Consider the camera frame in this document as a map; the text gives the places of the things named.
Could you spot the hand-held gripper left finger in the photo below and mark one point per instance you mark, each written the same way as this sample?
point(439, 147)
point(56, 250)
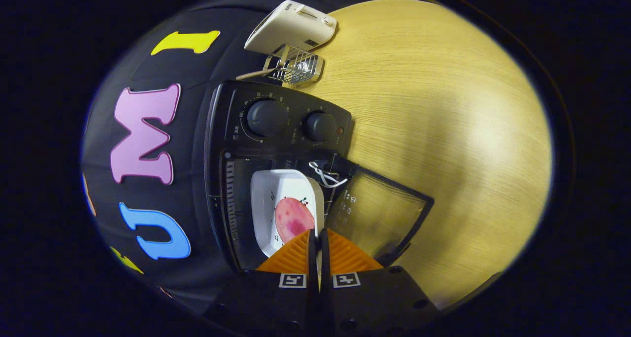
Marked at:
point(276, 297)

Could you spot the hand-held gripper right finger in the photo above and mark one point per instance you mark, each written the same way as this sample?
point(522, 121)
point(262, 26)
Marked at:
point(365, 297)

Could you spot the pink ham slice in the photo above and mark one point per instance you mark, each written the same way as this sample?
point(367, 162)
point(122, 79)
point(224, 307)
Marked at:
point(292, 219)

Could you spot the white square plate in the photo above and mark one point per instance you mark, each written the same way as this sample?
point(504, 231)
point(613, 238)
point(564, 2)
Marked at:
point(281, 186)

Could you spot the black toaster oven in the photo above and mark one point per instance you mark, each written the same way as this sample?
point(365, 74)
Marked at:
point(291, 125)

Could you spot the white bread toaster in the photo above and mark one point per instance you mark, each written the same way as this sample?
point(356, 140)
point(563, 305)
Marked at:
point(291, 29)

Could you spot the wooden utensil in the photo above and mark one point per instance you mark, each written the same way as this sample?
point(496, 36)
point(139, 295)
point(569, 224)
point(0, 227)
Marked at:
point(254, 74)

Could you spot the black backdrop cloth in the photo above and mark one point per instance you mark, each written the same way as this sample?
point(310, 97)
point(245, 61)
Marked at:
point(197, 66)

